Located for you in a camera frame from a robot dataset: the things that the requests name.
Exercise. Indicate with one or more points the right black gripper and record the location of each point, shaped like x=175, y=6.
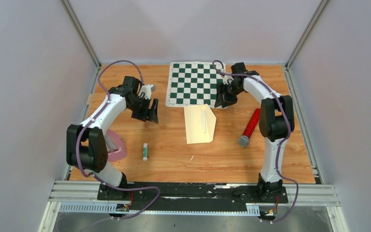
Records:
x=223, y=99

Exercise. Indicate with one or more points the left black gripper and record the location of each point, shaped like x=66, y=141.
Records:
x=149, y=114

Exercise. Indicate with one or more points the cream envelope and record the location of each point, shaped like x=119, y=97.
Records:
x=194, y=134

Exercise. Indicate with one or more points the tan paper letter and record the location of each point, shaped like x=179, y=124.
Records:
x=203, y=120

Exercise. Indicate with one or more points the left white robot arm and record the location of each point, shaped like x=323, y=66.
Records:
x=92, y=146

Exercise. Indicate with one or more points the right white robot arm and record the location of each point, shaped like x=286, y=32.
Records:
x=276, y=121

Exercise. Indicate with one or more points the green white chessboard mat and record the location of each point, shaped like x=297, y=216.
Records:
x=192, y=83

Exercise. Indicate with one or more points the green white glue stick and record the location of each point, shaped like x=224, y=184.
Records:
x=145, y=151

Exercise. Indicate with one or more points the red glitter microphone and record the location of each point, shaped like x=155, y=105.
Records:
x=244, y=139

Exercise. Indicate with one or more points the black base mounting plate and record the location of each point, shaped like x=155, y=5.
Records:
x=189, y=196

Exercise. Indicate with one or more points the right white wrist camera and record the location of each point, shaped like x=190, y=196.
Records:
x=227, y=81

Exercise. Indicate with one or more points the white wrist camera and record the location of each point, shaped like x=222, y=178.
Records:
x=227, y=81
x=146, y=91

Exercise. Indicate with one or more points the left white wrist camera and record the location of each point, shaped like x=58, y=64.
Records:
x=146, y=91

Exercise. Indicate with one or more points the aluminium frame rail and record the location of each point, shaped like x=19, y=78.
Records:
x=81, y=196

